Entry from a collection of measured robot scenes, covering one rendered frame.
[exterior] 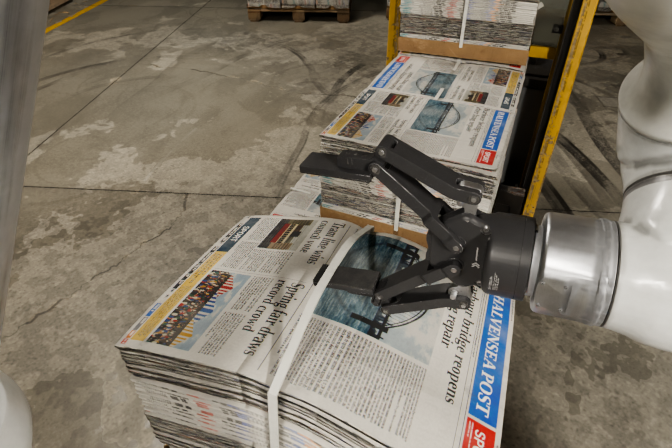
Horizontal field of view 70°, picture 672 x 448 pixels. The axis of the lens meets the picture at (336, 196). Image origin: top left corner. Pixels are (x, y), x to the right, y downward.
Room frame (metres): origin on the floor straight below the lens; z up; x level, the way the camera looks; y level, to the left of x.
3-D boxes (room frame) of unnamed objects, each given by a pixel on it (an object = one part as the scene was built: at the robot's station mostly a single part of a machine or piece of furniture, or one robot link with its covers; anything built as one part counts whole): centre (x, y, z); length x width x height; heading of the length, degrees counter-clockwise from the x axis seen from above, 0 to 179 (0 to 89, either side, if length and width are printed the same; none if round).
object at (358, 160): (0.37, -0.03, 1.33); 0.05 x 0.01 x 0.03; 68
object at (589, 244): (0.30, -0.20, 1.26); 0.09 x 0.06 x 0.09; 158
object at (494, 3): (1.51, -0.41, 0.65); 0.39 x 0.30 x 1.29; 68
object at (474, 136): (0.96, -0.19, 1.06); 0.37 x 0.29 x 0.01; 66
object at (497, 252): (0.33, -0.13, 1.25); 0.09 x 0.07 x 0.08; 68
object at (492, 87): (1.23, -0.30, 0.95); 0.38 x 0.29 x 0.23; 67
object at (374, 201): (0.96, -0.19, 0.95); 0.38 x 0.29 x 0.23; 66
